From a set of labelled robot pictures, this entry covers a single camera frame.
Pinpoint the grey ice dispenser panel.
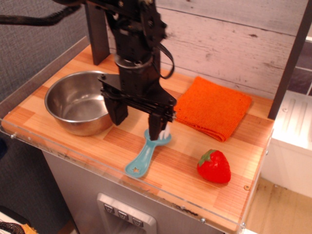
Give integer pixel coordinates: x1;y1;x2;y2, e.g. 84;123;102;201
97;193;157;234

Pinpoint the grey toy kitchen cabinet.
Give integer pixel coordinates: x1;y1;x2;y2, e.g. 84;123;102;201
43;152;220;234

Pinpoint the dark grey left post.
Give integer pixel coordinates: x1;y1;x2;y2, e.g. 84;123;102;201
85;3;110;65

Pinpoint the dark grey right post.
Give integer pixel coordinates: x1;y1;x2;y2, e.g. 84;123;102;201
268;0;312;120

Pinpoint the stainless steel bowl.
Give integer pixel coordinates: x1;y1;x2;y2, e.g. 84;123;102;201
45;71;113;136

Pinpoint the orange folded towel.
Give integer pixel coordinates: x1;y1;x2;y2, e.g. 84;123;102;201
175;77;252;142

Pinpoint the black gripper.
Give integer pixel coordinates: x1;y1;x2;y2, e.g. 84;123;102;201
98;62;176;140

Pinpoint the dark grey post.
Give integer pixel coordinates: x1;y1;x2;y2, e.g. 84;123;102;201
85;3;110;65
268;0;312;120

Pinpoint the red toy strawberry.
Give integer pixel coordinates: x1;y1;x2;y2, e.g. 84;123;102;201
197;149;231;184

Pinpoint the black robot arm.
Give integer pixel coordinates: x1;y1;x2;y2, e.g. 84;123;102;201
84;0;176;140

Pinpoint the clear acrylic edge guard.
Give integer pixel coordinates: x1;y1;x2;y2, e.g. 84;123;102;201
2;115;273;234

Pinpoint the black sleeved cable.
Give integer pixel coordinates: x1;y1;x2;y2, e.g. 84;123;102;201
0;4;81;27

